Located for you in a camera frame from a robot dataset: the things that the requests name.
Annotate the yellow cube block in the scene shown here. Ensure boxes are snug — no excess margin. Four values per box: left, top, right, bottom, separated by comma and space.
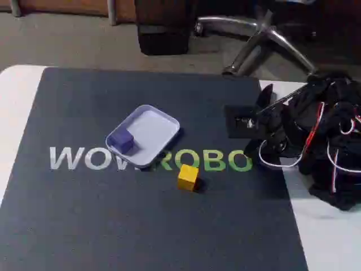
177, 164, 200, 191

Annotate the white rounded rectangular tray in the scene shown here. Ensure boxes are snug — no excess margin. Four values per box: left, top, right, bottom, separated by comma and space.
105, 104, 181, 169

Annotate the chrome office chair base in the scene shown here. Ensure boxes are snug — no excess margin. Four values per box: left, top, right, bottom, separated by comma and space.
194, 8, 316, 76

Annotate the dark brown black box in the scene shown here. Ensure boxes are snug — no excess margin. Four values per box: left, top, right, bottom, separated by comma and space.
134, 0, 190, 56

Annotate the purple cube block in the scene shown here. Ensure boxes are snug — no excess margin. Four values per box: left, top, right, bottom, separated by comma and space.
109, 126, 135, 155

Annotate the dark mat with WOWROBO print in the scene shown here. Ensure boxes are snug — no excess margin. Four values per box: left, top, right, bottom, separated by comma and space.
0, 67, 310, 271

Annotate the grey metal leg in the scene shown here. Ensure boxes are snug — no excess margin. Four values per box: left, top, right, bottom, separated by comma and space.
108, 0, 118, 26
10, 0, 22, 17

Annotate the brown wooden board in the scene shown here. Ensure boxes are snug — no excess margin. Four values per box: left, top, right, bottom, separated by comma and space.
0, 0, 136, 25

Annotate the white cable loop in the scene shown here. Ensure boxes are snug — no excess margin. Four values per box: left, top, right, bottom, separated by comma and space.
258, 139, 305, 169

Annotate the thin black camera cable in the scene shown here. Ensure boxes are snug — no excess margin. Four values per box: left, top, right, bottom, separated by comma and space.
255, 78, 332, 115

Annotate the black square camera box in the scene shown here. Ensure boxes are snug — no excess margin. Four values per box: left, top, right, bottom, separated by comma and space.
224, 104, 262, 139

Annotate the red white servo cable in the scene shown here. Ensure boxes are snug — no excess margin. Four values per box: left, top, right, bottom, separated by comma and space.
327, 139, 339, 194
306, 102, 325, 149

